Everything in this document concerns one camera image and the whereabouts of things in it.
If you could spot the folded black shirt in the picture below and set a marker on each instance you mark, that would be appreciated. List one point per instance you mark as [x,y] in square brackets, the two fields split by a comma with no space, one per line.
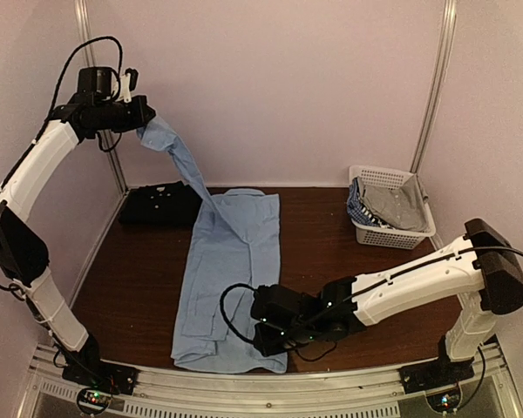
[172,204]

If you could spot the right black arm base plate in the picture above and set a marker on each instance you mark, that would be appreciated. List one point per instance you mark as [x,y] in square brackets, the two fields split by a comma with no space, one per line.
[434,374]

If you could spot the front aluminium rail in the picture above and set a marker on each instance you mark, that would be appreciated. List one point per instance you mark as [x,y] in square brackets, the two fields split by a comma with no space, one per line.
[370,392]

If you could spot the aluminium frame post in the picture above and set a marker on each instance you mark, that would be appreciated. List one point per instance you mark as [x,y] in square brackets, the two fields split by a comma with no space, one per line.
[106,138]
[443,57]

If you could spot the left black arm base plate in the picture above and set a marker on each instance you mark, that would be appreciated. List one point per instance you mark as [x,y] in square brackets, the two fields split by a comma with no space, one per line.
[110,378]

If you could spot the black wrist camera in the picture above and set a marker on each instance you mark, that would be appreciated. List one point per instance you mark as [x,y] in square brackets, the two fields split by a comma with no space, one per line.
[96,80]
[279,306]

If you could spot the left round controller board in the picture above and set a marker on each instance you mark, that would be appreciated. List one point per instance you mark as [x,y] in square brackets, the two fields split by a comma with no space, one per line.
[91,401]

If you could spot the blue checkered shirt in basket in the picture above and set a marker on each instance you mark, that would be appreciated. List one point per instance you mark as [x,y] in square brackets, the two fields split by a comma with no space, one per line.
[359,212]

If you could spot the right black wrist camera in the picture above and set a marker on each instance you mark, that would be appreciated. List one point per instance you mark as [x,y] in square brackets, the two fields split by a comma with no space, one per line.
[279,306]

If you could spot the white plastic laundry basket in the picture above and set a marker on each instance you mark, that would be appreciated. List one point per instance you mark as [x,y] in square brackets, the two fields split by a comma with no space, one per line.
[375,236]

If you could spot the light blue long sleeve shirt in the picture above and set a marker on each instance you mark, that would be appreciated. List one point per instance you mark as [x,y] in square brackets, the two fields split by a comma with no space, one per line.
[235,248]

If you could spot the right round controller board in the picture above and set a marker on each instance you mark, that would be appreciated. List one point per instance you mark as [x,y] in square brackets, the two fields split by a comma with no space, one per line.
[445,401]

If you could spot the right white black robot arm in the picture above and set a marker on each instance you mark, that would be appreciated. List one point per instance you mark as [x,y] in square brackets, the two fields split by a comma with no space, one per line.
[481,264]

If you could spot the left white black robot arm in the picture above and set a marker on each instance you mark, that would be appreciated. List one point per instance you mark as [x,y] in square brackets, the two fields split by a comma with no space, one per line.
[24,257]

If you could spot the left aluminium frame post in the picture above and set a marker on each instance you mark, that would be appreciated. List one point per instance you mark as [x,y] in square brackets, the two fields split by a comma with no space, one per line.
[106,138]

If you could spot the round controller board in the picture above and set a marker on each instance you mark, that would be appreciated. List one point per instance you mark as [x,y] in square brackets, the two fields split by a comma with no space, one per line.
[445,401]
[91,401]

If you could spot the grey shirt in basket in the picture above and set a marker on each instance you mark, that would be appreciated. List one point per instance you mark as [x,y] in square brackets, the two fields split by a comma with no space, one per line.
[403,208]

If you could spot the right aluminium frame post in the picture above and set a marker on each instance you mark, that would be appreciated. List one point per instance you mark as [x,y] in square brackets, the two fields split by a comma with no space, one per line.
[443,57]

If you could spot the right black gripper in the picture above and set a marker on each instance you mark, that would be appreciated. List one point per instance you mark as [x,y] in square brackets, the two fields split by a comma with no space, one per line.
[268,347]

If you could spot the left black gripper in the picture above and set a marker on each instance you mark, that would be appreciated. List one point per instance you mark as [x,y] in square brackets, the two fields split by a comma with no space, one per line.
[139,117]

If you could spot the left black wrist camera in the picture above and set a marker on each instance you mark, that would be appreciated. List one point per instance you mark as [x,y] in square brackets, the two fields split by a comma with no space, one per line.
[96,80]

